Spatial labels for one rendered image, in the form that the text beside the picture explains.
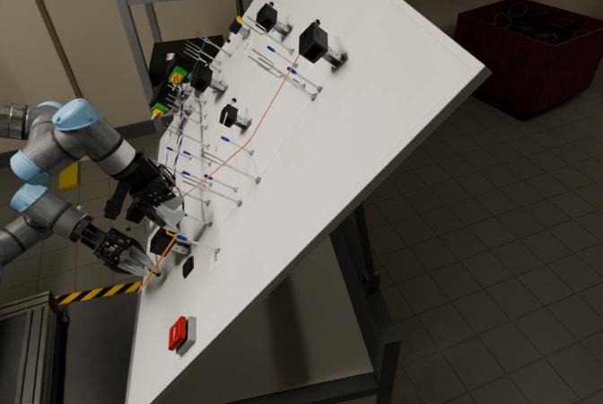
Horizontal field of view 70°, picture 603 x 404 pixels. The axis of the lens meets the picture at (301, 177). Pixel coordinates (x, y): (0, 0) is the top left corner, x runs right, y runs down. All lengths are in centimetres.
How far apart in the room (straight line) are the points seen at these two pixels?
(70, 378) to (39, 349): 22
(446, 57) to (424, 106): 8
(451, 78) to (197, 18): 293
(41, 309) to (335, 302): 150
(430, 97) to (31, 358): 196
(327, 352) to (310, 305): 15
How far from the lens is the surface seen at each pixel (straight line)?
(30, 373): 220
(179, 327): 95
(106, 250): 112
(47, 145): 95
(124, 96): 361
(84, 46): 347
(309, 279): 136
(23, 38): 330
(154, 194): 99
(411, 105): 66
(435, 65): 67
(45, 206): 115
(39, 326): 232
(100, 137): 92
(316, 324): 127
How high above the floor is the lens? 188
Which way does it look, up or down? 39 degrees down
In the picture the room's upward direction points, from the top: 4 degrees counter-clockwise
